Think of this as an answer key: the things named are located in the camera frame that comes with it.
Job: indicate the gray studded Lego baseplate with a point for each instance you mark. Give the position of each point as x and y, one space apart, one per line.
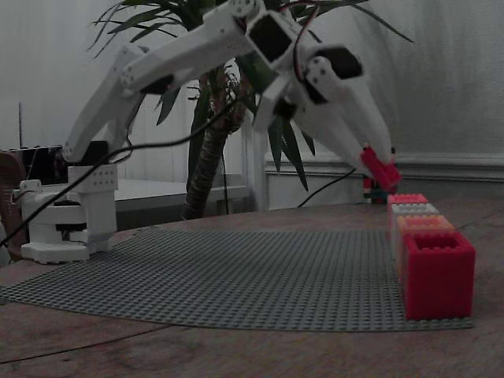
236 275

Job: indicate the black plastic bin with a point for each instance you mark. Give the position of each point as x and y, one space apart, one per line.
43 161

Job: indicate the red Lego brick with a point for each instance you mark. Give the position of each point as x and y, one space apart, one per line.
381 171

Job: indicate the dark bricks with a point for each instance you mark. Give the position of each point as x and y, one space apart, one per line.
372 191

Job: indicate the large red brick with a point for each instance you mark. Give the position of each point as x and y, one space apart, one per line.
439 275

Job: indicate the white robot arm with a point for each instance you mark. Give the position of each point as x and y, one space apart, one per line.
189 59

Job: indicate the orange brick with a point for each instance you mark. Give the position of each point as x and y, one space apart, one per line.
425 224

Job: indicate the white brick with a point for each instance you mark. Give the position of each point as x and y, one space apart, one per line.
413 208

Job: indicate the green potted palm plant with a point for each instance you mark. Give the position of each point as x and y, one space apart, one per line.
204 165

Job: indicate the pink-red brick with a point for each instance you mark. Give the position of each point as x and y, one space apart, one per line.
407 198

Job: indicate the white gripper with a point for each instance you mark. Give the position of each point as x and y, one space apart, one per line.
330 105

